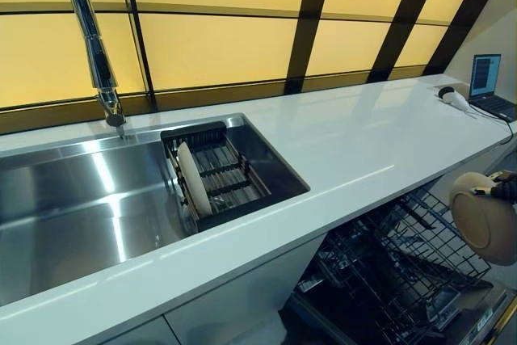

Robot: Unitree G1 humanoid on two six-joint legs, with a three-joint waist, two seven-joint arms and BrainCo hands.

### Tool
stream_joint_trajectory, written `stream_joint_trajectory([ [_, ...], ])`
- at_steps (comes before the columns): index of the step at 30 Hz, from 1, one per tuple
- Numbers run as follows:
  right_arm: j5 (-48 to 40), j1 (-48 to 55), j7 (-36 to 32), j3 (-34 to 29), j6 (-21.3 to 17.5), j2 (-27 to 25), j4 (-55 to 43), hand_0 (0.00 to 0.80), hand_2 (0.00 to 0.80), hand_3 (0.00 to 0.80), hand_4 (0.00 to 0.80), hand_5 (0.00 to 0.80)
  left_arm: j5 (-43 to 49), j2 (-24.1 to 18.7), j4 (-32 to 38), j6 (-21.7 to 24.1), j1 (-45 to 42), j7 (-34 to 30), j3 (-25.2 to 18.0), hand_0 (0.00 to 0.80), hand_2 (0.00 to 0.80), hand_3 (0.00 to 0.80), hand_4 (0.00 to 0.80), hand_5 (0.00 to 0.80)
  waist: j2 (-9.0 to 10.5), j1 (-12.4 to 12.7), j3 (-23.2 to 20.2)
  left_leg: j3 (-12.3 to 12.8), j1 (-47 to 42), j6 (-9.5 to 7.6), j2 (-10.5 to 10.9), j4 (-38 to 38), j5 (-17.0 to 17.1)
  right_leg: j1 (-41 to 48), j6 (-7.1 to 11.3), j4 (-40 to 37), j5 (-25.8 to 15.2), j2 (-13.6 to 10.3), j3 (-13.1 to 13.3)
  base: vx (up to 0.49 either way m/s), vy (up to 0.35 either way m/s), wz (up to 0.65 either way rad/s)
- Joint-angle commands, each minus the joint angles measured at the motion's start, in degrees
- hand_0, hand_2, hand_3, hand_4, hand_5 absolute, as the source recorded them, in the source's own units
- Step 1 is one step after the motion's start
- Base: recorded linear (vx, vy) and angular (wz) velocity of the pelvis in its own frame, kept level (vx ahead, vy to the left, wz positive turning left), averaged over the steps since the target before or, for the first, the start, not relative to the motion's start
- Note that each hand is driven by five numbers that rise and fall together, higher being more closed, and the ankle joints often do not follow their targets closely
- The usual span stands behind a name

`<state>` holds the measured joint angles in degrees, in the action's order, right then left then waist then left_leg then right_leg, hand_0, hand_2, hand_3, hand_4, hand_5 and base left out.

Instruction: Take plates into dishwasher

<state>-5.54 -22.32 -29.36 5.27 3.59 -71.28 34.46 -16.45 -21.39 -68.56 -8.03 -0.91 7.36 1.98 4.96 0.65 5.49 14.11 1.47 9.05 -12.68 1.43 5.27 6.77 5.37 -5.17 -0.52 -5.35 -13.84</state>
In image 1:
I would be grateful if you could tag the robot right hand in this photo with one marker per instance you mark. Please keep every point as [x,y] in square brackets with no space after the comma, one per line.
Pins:
[505,187]

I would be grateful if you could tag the cream round plate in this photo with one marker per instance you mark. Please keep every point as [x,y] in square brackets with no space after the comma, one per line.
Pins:
[196,183]
[480,228]

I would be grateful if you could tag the grey dishwasher cutlery basket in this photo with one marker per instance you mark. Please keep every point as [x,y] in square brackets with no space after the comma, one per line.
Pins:
[442,308]

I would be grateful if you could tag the black built-in dishwasher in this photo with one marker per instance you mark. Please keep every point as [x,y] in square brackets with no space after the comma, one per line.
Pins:
[323,312]

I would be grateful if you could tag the white handheld device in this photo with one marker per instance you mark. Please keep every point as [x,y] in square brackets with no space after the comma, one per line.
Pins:
[454,98]

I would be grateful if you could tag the open black laptop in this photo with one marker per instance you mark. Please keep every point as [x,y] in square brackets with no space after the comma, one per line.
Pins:
[486,78]

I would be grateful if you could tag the black dish drying rack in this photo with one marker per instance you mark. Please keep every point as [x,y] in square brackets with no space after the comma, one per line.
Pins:
[234,175]

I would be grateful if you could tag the white cabinet door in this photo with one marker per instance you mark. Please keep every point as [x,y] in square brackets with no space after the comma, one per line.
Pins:
[242,304]
[101,333]

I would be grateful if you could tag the stainless steel sink basin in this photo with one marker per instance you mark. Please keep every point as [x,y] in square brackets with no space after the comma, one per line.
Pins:
[81,207]

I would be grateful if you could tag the chrome gooseneck kitchen faucet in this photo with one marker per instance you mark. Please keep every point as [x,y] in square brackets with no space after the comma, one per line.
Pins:
[95,46]

